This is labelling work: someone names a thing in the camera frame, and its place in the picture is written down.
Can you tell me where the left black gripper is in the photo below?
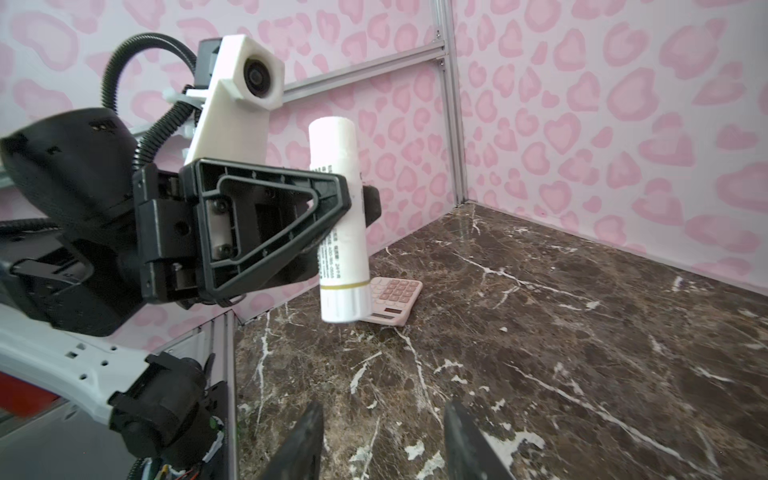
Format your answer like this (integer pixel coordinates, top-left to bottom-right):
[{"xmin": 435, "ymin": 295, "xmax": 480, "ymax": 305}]
[{"xmin": 132, "ymin": 159, "xmax": 352, "ymax": 306}]

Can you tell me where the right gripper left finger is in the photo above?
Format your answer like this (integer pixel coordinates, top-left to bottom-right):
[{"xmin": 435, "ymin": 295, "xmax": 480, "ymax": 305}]
[{"xmin": 259, "ymin": 400, "xmax": 324, "ymax": 480}]

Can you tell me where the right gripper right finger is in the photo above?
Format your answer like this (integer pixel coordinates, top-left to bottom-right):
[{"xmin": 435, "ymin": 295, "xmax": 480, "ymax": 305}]
[{"xmin": 444, "ymin": 400, "xmax": 513, "ymax": 480}]

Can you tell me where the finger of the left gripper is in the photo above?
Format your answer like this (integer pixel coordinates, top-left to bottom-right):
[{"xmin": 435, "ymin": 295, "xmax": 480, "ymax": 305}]
[{"xmin": 362, "ymin": 185, "xmax": 382, "ymax": 227}]

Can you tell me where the white glue stick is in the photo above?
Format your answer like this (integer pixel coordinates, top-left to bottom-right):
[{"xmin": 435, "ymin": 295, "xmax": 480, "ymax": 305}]
[{"xmin": 308, "ymin": 116, "xmax": 373, "ymax": 324}]

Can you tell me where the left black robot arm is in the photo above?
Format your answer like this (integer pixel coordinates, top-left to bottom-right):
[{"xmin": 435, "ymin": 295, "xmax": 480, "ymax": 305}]
[{"xmin": 1, "ymin": 108, "xmax": 382, "ymax": 479}]

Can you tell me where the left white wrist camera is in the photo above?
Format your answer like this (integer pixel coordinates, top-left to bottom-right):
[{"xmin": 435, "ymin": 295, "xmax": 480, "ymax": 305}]
[{"xmin": 185, "ymin": 34, "xmax": 285, "ymax": 165}]

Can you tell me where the left black corrugated cable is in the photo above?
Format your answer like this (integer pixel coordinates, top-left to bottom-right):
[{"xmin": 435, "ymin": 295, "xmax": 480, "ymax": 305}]
[{"xmin": 0, "ymin": 32, "xmax": 202, "ymax": 235}]

